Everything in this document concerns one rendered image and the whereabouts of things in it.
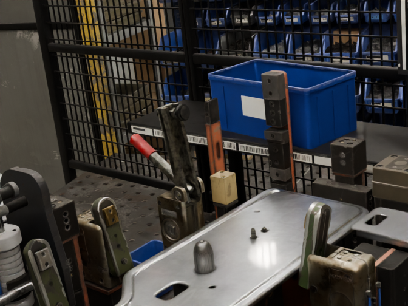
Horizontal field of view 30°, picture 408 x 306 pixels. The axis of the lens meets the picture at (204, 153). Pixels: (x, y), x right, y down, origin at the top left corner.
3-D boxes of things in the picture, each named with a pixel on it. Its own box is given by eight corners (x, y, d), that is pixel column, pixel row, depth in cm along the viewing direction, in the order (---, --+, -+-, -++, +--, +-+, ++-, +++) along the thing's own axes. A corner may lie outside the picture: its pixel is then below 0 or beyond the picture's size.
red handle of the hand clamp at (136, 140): (184, 192, 133) (125, 135, 138) (181, 200, 134) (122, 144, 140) (200, 183, 135) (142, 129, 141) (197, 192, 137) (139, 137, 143)
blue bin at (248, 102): (310, 150, 157) (306, 89, 152) (211, 127, 179) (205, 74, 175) (360, 128, 167) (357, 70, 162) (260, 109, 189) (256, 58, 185)
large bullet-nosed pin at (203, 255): (207, 284, 118) (202, 246, 116) (192, 279, 120) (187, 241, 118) (220, 275, 120) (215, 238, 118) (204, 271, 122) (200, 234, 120)
